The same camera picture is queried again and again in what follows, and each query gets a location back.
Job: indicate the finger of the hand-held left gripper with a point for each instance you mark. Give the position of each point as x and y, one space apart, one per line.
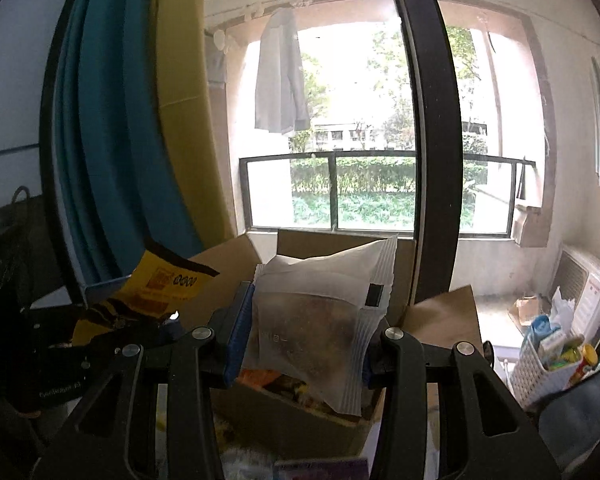
140 332

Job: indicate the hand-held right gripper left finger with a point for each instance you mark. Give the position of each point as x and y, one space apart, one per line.
240 330

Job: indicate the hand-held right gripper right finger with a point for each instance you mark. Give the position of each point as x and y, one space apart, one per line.
380 370

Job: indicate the yellow black snack packet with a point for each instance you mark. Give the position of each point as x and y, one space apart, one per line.
155 285

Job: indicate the translucent pastry packet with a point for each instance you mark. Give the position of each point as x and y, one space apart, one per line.
310 320

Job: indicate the brown cardboard box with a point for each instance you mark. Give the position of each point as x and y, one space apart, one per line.
290 430

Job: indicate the black bag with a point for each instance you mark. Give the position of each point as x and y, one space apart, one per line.
10 270

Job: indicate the purple snack packet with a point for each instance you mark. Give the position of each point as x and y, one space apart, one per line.
320 470

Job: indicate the white plastic basket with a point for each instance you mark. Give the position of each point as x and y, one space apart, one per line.
527 370

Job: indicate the black balcony railing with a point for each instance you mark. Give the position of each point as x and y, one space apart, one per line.
330 154

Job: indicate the teal curtain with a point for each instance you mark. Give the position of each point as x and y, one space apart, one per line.
115 135

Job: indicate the grey bag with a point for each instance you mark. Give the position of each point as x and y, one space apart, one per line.
575 420

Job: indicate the yellow curtain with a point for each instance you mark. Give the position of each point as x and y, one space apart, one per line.
185 135

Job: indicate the white outdoor appliance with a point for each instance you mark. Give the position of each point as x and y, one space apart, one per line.
595 285

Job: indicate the hanging white shirt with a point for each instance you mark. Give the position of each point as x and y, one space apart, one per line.
280 85

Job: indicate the black window frame post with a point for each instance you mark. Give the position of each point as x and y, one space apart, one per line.
430 135

